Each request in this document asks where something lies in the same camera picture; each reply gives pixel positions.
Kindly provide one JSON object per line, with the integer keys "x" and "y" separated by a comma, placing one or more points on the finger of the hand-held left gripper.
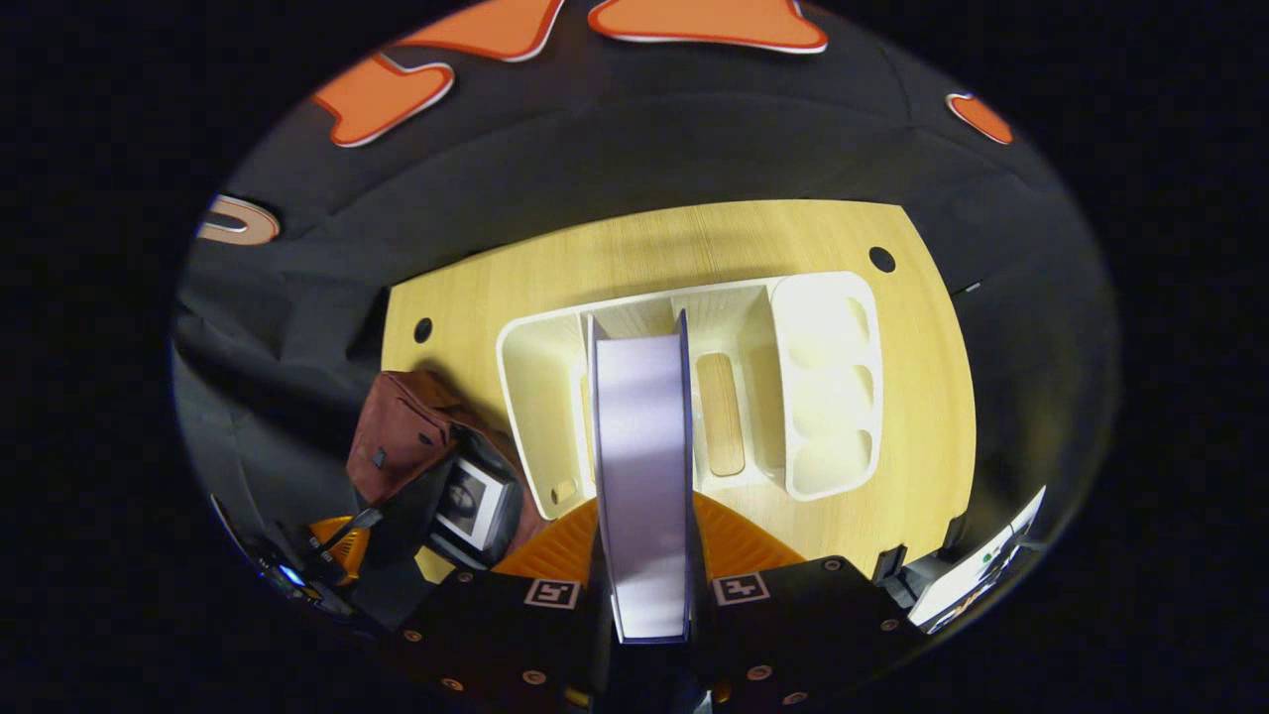
{"x": 342, "y": 550}

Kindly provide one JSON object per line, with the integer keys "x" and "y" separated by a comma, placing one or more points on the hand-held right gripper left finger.
{"x": 496, "y": 635}

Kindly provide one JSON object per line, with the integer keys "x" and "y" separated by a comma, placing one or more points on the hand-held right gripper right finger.
{"x": 803, "y": 635}

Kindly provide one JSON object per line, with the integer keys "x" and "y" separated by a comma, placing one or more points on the maroon schoolbag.
{"x": 406, "y": 436}

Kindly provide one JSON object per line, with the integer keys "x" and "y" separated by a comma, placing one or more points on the blue cover book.
{"x": 642, "y": 476}

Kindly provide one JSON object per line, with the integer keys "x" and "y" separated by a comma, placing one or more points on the white bookshelf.
{"x": 540, "y": 397}

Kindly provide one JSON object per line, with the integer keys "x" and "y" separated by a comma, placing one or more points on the white electronic device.
{"x": 977, "y": 575}

